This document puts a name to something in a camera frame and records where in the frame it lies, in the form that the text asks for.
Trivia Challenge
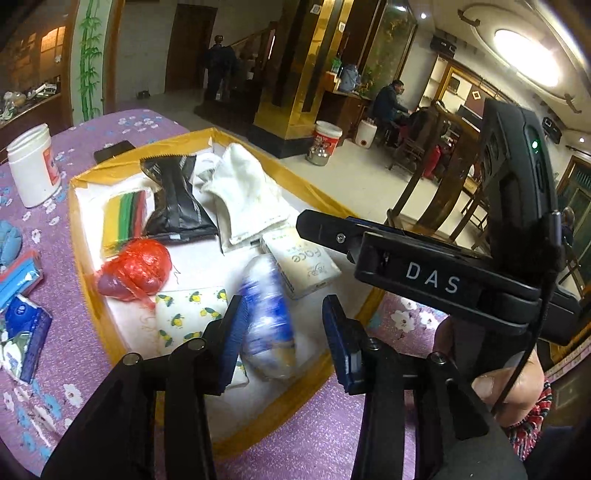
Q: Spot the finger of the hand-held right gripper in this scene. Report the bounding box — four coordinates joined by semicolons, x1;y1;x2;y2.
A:
295;210;368;265
344;215;481;253

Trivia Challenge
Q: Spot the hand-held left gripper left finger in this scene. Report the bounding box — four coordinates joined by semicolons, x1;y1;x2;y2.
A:
53;295;250;480

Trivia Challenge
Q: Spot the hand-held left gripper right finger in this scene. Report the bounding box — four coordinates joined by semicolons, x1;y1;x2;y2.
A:
322;295;527;480

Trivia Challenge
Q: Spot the white tissue pack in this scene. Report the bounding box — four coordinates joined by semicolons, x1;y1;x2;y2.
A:
262;230;342;298

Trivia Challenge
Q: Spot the blue white plastic pack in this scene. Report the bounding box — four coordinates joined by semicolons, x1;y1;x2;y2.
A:
238;254;298;379

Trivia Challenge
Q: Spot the lemon print tissue pack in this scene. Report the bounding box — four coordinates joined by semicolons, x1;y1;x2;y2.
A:
154;286;250;386

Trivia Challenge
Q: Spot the white cloth bag red label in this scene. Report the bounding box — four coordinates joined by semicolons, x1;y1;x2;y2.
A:
191;143;298;254

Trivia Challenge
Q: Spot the yellow cardboard box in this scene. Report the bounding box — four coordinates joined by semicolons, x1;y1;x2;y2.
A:
68;127;384;462

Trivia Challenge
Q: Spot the large red plastic bag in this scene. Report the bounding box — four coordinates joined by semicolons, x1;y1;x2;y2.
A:
97;237;174;303

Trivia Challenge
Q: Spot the blue floral tissue pack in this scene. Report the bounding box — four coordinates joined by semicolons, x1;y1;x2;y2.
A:
0;295;52;384

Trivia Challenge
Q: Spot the blue face mask packet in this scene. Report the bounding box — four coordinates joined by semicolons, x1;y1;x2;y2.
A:
0;251;42;310

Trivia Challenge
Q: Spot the blue knitted cloth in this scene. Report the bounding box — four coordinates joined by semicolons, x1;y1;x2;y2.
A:
0;220;24;273

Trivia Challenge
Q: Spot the person's right forearm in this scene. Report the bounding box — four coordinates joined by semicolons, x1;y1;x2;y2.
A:
503;378;555;462

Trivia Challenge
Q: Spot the person's right hand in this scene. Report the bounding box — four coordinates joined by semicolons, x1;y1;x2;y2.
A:
434;318;546;428

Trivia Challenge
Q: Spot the metal kettle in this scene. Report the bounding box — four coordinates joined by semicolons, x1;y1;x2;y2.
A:
307;141;333;166

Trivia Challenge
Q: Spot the dark wooden chair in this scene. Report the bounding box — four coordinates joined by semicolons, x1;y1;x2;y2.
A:
385;99;490;259

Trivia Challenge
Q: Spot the white plastic barrel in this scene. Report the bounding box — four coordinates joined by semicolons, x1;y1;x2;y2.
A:
360;119;380;148

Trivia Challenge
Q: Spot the white bucket red print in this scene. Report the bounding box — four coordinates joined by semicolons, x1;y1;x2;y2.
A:
314;121;343;155

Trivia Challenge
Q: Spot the wooden cabinet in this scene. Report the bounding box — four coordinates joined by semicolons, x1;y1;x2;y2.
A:
318;71;370;134

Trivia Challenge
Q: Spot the blue water jug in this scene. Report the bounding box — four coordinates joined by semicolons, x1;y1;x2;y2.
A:
339;64;361;92

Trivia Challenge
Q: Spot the black foil packet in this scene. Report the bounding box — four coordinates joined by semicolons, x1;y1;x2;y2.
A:
139;154;219;243

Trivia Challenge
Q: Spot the golden pillar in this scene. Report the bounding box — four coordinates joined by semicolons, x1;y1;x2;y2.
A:
252;0;370;158

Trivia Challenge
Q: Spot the coloured strips packet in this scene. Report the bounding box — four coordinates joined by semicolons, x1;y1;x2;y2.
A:
102;189;155;257

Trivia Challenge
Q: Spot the wooden staircase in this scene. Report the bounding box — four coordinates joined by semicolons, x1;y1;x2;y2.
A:
194;23;278;123

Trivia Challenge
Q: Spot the black phone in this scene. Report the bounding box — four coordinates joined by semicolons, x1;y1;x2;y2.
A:
93;141;136;164

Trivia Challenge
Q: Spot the brown wooden door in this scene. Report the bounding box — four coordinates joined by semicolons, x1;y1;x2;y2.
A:
165;4;218;93

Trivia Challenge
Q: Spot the oval ceiling lamp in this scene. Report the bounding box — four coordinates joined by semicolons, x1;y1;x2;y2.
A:
494;28;561;88

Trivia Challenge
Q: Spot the white plastic jar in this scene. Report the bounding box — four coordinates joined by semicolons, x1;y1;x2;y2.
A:
6;124;62;208

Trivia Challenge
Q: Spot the bamboo painted pillar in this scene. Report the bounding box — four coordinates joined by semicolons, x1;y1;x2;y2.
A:
74;0;114;123

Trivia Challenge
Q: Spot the wooden counter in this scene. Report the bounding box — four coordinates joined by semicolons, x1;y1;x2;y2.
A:
0;88;63;153

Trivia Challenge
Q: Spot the clutter pile on counter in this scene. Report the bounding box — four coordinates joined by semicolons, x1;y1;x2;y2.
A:
0;80;61;116

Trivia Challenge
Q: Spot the wood framed glass partition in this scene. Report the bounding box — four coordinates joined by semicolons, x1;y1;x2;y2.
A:
0;0;79;153

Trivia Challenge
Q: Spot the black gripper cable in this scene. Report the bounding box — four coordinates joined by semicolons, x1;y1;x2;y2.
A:
489;210;561;416

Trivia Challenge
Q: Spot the green landscape wall panel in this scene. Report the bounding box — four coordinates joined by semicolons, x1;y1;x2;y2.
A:
360;0;419;97

